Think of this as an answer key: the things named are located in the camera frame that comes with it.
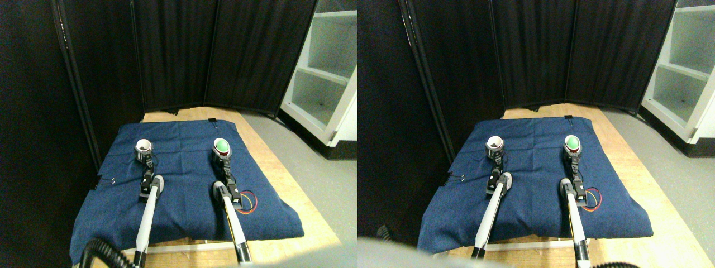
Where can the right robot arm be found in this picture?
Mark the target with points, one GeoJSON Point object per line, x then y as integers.
{"type": "Point", "coordinates": [233, 223]}
{"type": "Point", "coordinates": [576, 223]}

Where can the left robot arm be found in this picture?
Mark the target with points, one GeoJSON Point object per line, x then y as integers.
{"type": "Point", "coordinates": [146, 223]}
{"type": "Point", "coordinates": [491, 220]}

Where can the green ball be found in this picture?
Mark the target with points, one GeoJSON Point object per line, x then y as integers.
{"type": "Point", "coordinates": [572, 143]}
{"type": "Point", "coordinates": [223, 147]}

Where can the dark blue cloth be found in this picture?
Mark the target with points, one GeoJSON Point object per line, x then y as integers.
{"type": "Point", "coordinates": [184, 190]}
{"type": "Point", "coordinates": [530, 190]}

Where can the curtain stand pole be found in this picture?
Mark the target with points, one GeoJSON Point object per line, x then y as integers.
{"type": "Point", "coordinates": [77, 84]}
{"type": "Point", "coordinates": [427, 84]}

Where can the white shelf unit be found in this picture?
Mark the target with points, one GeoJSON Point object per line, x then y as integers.
{"type": "Point", "coordinates": [676, 78]}
{"type": "Point", "coordinates": [313, 84]}

